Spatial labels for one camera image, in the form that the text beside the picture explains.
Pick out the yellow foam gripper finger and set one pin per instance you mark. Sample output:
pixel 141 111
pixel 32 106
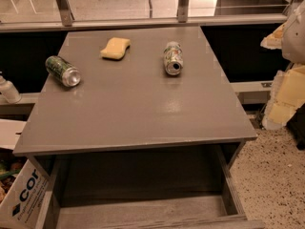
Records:
pixel 287 96
pixel 273 40

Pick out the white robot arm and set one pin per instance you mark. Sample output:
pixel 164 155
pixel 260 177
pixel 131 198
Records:
pixel 293 40

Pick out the white green soda can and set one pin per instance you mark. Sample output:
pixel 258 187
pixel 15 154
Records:
pixel 173 58

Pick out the yellow sponge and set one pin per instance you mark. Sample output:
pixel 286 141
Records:
pixel 115 48

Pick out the white plastic bottle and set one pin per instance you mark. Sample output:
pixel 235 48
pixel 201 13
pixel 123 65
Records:
pixel 8 90

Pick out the white cardboard box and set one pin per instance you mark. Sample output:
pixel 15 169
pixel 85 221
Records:
pixel 22 185

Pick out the metal railing frame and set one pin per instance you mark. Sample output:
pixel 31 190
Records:
pixel 76 15

